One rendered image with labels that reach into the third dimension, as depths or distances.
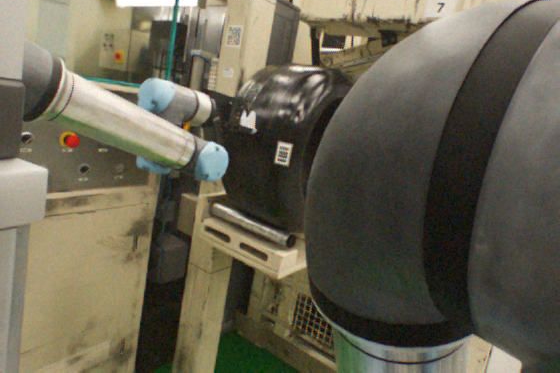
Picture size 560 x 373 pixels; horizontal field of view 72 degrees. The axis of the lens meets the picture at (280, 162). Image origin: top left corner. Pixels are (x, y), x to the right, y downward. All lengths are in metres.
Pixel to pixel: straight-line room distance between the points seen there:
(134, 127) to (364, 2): 1.07
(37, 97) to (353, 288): 0.47
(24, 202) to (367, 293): 0.20
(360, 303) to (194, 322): 1.55
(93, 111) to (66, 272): 0.97
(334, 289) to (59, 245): 1.31
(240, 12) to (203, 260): 0.93
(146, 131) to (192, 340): 1.22
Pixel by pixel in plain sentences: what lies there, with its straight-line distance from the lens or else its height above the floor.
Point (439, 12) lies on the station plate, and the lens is 1.41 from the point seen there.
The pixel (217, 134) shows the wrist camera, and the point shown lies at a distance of 0.97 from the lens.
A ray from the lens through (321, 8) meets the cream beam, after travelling 1.60.
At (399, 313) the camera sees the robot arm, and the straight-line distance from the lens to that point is 0.18.
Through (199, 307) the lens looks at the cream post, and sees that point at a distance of 1.67.
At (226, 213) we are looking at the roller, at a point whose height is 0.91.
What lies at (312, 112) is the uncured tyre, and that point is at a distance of 1.11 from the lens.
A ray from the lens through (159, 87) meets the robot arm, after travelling 0.83.
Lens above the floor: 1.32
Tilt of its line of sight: 9 degrees down
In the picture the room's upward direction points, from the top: 10 degrees clockwise
